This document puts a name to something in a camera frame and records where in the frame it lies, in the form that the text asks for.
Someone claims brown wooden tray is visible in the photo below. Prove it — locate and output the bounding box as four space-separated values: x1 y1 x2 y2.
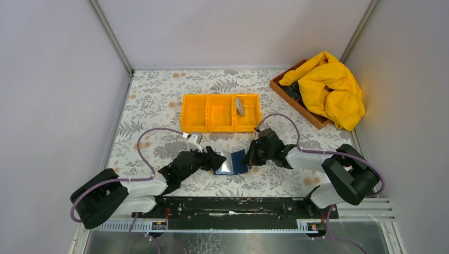
270 59 331 130

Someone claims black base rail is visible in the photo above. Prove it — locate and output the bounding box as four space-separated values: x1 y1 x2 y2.
137 197 339 230

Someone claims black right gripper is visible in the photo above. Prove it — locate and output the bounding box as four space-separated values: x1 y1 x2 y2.
241 140 274 166

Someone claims blue leather card holder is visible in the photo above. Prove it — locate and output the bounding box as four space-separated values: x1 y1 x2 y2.
213 150 249 176

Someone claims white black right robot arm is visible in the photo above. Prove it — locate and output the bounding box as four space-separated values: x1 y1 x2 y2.
242 129 381 218

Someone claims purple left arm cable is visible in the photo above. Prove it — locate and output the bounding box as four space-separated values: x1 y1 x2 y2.
70 128 186 224

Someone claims yellow plastic bin left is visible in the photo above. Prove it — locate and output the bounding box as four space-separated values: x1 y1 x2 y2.
180 94 210 133

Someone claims yellow cloth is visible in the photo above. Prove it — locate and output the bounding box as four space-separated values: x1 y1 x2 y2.
279 51 365 131

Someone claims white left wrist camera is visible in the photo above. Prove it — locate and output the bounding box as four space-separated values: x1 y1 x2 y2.
182 132 204 152

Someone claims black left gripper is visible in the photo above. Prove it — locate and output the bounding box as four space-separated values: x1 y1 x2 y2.
179 146 226 183

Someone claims yellow plastic bin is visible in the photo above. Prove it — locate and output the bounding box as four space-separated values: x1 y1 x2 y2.
180 94 210 133
234 94 262 132

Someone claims yellow plastic bin right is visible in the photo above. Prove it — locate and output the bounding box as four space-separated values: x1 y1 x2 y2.
234 94 262 132

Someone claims floral table mat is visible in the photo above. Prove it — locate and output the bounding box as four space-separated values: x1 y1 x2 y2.
107 69 367 198

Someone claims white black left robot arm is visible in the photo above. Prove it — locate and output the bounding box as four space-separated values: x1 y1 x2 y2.
70 146 231 229

